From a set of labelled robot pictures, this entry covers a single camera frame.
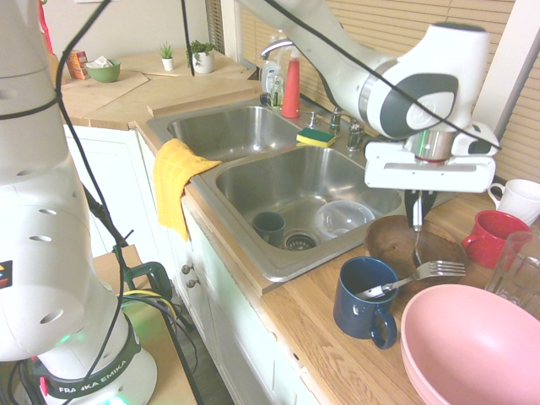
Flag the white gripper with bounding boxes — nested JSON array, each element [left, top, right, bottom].
[[363, 140, 498, 225]]

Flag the white-handled metal spoon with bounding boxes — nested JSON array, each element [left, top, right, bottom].
[[410, 197, 425, 267]]

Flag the metal sink drain strainer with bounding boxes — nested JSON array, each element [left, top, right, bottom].
[[282, 230, 318, 252]]

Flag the stainless steel double sink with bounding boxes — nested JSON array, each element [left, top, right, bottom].
[[146, 100, 457, 284]]

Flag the brown wooden plate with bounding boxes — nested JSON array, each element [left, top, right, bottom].
[[364, 214, 470, 284]]

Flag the clear plastic container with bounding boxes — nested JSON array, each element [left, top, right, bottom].
[[314, 199, 376, 242]]

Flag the red mug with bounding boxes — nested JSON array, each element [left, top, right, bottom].
[[461, 209, 531, 270]]

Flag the chrome sprayer fitting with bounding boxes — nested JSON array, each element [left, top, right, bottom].
[[346, 117, 366, 153]]

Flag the white mug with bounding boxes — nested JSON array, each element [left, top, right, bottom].
[[487, 178, 540, 225]]

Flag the clear drinking glass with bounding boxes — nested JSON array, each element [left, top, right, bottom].
[[484, 229, 540, 310]]

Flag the narrow beige window blind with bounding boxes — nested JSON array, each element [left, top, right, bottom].
[[486, 52, 540, 187]]

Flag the yellow green sponge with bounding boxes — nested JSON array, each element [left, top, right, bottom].
[[295, 127, 338, 149]]

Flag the navy blue mug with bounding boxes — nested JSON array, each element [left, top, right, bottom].
[[332, 256, 399, 351]]

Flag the pink bowl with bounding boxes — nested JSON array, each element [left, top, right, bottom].
[[399, 283, 540, 405], [400, 343, 438, 405]]

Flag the dark green mug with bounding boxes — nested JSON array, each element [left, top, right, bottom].
[[252, 210, 287, 248]]

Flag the red squeeze bottle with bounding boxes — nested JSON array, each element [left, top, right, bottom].
[[280, 45, 302, 120]]

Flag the clear soap bottle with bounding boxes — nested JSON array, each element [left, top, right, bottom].
[[259, 57, 286, 111]]

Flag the chrome kitchen faucet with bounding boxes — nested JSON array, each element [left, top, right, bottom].
[[259, 36, 297, 61]]

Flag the yellow dish cloth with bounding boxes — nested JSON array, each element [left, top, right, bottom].
[[152, 138, 223, 243]]

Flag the leafy succulent white pot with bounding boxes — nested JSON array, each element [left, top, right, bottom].
[[187, 40, 216, 75]]

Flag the green clamp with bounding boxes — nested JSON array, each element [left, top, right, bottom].
[[111, 244, 175, 301]]

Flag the small spiky plant white pot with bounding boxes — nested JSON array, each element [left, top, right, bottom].
[[159, 40, 176, 72]]

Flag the white kitchen cabinet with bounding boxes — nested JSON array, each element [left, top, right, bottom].
[[62, 121, 324, 405]]

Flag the wooden robot mounting table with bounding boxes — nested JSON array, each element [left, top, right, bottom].
[[0, 244, 200, 405]]

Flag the large wooden cutting board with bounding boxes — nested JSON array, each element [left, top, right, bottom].
[[58, 68, 151, 128]]

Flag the green bowl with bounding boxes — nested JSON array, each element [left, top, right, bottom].
[[84, 59, 122, 84]]

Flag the orange cardboard box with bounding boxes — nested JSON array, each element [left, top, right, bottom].
[[63, 49, 89, 81]]

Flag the white-handled metal fork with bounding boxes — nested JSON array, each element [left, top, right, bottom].
[[356, 261, 467, 301]]

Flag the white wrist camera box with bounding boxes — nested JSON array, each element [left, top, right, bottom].
[[452, 121, 502, 156]]

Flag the bundle of coloured wires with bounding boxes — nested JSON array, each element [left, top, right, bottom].
[[115, 288, 200, 381]]

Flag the black camera stand pole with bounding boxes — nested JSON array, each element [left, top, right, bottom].
[[82, 184, 206, 405]]

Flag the black base cable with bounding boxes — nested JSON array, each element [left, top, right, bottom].
[[0, 0, 128, 405]]

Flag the red-handled knife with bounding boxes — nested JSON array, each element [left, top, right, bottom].
[[39, 0, 55, 57]]

